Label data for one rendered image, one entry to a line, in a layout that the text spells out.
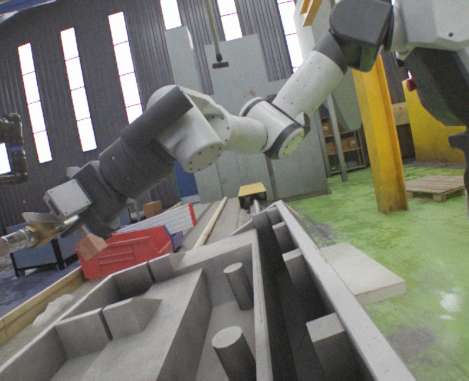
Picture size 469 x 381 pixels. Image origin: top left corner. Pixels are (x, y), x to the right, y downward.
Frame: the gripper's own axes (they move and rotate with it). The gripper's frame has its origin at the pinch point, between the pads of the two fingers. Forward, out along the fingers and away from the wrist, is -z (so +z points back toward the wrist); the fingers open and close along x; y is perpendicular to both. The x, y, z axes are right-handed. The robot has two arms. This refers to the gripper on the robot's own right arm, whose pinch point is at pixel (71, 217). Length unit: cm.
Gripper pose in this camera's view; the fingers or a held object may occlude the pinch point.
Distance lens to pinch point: 50.1
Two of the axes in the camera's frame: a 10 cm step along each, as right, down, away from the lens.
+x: 6.0, 8.0, 0.3
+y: 0.5, -0.8, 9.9
